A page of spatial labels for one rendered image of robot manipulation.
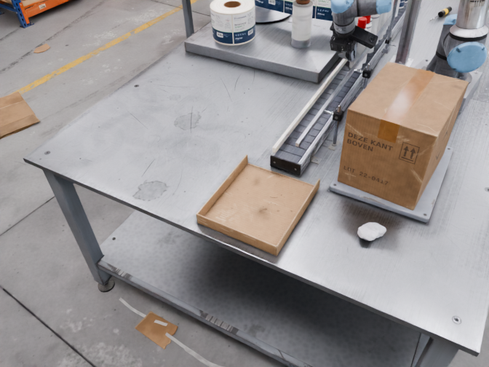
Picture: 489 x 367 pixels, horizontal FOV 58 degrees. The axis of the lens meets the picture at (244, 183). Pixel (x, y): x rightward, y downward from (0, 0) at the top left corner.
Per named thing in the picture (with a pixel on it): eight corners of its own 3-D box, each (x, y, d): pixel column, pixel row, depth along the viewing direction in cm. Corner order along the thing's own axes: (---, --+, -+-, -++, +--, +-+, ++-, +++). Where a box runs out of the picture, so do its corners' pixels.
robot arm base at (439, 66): (429, 62, 180) (436, 39, 174) (468, 70, 175) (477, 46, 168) (420, 79, 171) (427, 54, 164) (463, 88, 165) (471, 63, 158)
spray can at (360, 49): (352, 62, 185) (359, 14, 171) (364, 66, 182) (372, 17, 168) (346, 68, 182) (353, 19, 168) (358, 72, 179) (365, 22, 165)
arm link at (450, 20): (466, 45, 170) (478, 9, 161) (474, 61, 160) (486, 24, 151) (434, 43, 171) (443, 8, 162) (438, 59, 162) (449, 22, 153)
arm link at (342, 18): (356, 3, 142) (329, 7, 145) (357, 25, 152) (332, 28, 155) (355, -17, 145) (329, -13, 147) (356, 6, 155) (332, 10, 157)
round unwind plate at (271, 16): (251, -5, 242) (251, -7, 241) (303, 4, 230) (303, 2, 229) (222, 17, 223) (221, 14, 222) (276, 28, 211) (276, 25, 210)
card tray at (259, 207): (247, 163, 149) (246, 154, 146) (319, 187, 139) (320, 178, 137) (197, 223, 131) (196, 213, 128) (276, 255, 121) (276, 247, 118)
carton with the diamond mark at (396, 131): (374, 131, 156) (388, 60, 137) (444, 154, 146) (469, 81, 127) (336, 181, 138) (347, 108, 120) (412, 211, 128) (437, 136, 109)
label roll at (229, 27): (255, 25, 215) (254, -5, 205) (255, 44, 200) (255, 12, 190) (214, 26, 215) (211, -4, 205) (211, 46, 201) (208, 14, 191)
